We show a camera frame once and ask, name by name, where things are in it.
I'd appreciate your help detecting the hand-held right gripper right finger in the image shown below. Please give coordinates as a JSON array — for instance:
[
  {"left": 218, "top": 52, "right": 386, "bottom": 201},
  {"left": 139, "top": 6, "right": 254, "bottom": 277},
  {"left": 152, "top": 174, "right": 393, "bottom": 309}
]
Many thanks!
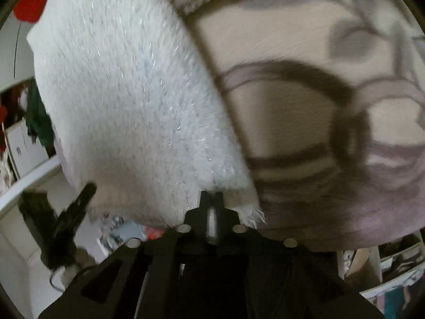
[{"left": 212, "top": 191, "right": 386, "bottom": 319}]

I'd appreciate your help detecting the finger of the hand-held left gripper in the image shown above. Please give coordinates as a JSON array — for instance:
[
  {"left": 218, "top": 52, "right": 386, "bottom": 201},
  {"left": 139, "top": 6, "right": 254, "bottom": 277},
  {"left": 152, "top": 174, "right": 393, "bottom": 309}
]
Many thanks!
[{"left": 55, "top": 182, "right": 97, "bottom": 238}]

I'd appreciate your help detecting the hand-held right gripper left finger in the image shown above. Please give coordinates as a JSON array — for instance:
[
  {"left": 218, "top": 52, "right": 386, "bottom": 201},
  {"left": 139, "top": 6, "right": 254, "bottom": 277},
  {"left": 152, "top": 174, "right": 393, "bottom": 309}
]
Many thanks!
[{"left": 36, "top": 191, "right": 213, "bottom": 319}]

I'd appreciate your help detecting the white fuzzy cardigan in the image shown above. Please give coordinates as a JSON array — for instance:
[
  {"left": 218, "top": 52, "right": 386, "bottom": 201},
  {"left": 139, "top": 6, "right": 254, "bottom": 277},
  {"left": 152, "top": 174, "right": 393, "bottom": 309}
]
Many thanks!
[{"left": 27, "top": 0, "right": 268, "bottom": 230}]

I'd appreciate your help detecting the white drawer cabinet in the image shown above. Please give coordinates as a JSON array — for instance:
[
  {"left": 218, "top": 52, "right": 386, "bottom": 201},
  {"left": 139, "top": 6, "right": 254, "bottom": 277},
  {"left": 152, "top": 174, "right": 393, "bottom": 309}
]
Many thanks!
[{"left": 5, "top": 121, "right": 50, "bottom": 178}]

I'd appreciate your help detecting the dark green garment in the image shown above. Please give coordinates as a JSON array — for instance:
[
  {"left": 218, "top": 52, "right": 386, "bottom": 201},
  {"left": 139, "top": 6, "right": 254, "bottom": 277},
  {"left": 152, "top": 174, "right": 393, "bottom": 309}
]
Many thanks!
[{"left": 25, "top": 80, "right": 55, "bottom": 148}]

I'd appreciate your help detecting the floral printed blanket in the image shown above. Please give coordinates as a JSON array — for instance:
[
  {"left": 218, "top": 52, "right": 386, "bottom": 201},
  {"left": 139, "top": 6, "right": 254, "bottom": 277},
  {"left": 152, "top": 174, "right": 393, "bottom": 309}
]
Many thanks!
[{"left": 146, "top": 0, "right": 425, "bottom": 251}]

